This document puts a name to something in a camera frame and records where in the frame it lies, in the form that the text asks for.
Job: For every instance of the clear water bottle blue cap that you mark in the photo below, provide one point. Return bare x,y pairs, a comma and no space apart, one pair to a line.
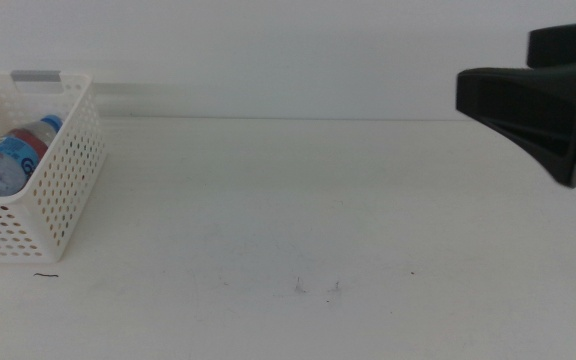
0,170

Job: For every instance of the white perforated plastic basket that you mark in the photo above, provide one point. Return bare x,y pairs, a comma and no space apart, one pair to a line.
63,200

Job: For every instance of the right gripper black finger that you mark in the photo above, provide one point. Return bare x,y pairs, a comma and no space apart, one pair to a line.
528,105
568,45

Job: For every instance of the red soda can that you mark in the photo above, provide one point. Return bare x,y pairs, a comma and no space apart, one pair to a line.
42,146

